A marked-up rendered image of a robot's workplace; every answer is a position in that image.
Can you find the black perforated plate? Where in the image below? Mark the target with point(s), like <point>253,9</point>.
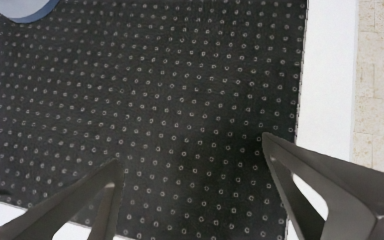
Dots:
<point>179,91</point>

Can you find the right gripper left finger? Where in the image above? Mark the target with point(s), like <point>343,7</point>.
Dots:
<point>44,220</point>

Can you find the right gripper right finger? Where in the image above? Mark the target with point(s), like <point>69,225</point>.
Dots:
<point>353,193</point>

